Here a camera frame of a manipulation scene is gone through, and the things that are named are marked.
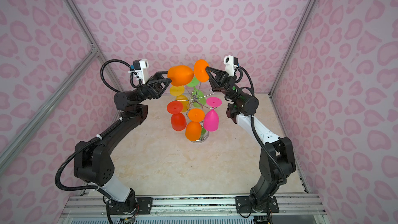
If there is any green wine glass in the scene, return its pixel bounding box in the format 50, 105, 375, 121
186, 77, 206, 109

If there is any chrome wire glass rack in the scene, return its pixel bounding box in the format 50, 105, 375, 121
179, 77, 217, 144

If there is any pink wine glass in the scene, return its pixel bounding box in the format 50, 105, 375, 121
203, 97, 222, 132

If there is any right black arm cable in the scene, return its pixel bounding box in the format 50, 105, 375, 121
236, 65, 288, 184

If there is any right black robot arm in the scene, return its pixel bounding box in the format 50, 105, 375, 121
205, 66, 296, 212

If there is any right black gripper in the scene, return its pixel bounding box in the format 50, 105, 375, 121
206, 73, 248, 106

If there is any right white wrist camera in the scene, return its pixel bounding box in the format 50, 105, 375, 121
223, 56, 239, 76

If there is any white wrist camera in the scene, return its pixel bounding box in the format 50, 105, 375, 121
129, 59, 149, 84
223, 56, 239, 76

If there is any yellow wine glass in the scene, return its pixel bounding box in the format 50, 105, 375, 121
170, 86, 189, 113

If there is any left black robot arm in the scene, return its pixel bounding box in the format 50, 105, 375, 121
74, 71, 171, 209

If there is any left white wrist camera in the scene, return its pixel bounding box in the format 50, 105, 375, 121
129, 59, 149, 84

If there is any orange wine glass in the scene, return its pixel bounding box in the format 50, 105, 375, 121
167, 59, 209, 87
185, 108, 205, 142

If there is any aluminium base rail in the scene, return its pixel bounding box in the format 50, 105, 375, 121
58, 193, 330, 224

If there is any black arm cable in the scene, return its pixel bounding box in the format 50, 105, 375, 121
54, 58, 142, 192
236, 65, 288, 184

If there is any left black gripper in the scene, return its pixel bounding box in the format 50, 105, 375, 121
132, 74, 175, 108

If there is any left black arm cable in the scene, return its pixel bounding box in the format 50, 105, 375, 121
54, 58, 142, 192

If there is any red wine glass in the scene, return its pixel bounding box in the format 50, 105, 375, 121
167, 101, 187, 131

